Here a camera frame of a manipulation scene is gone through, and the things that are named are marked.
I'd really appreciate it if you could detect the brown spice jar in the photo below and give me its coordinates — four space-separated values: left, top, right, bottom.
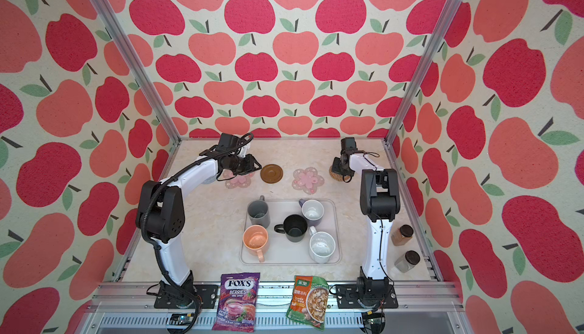
391 224 414 247

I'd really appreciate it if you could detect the clear jar black lid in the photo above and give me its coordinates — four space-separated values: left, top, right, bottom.
395 250 421 273

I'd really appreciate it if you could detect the purple Fox's candy bag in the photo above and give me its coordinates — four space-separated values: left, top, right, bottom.
212 273 260 333

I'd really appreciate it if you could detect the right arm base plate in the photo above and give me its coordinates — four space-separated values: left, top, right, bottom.
333 280 399 311

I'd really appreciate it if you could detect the brown wooden round coaster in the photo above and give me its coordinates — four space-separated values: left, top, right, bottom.
260 164 284 184

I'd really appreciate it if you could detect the rattan woven round coaster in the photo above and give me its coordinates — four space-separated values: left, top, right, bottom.
329 165 354 183

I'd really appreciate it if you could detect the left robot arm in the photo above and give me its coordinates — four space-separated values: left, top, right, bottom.
136 154 262 304

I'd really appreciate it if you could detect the front aluminium frame rail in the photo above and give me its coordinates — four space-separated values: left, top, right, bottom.
74 281 473 333

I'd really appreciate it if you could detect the orange mug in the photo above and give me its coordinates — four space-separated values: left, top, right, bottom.
243 224 269 263

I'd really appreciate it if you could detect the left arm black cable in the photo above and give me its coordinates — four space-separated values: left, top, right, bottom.
138 132 255 334

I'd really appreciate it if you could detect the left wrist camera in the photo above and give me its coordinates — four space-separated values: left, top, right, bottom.
215 133 240 152

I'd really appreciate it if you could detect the grey mug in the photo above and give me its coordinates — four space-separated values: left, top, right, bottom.
247 196 271 228

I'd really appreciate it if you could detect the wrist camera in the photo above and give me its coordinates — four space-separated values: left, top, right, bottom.
341 137 358 155
215 133 240 152

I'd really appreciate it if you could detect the black mug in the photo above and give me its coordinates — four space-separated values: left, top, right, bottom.
274 214 308 243

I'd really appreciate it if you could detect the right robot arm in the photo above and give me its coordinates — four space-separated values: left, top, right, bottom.
331 149 401 307

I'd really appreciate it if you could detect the translucent plastic tray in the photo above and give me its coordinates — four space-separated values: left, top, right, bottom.
263 199 342 266

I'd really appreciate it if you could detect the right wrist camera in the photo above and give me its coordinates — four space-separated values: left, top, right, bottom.
341 137 358 155

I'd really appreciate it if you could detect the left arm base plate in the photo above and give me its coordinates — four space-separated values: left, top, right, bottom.
154 282 219 310

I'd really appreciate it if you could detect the aluminium frame post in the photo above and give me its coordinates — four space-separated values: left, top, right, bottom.
384 0 463 147
90 0 181 145

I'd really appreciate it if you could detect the left aluminium frame post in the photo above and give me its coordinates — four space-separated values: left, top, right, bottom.
90 0 181 145

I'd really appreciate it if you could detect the green snack bag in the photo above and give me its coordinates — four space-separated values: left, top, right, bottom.
286 276 329 330

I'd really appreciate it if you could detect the pink flower coaster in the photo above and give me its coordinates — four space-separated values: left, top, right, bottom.
291 167 325 195
222 171 254 189

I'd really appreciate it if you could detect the right aluminium frame post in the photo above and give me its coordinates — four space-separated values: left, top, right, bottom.
384 0 463 147

